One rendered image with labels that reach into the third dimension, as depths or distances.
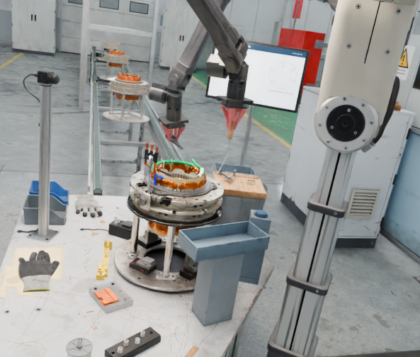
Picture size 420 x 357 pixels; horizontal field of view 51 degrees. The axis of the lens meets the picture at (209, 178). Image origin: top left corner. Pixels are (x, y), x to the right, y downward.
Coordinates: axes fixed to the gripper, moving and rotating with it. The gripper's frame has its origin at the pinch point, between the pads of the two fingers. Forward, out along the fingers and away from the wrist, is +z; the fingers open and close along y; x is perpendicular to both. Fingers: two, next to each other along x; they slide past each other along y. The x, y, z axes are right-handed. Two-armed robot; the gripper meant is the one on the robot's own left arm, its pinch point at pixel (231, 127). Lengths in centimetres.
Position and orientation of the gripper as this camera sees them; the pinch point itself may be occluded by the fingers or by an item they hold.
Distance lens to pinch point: 140.3
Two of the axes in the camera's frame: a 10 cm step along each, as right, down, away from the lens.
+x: 3.9, 3.4, -8.5
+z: -1.2, 9.4, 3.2
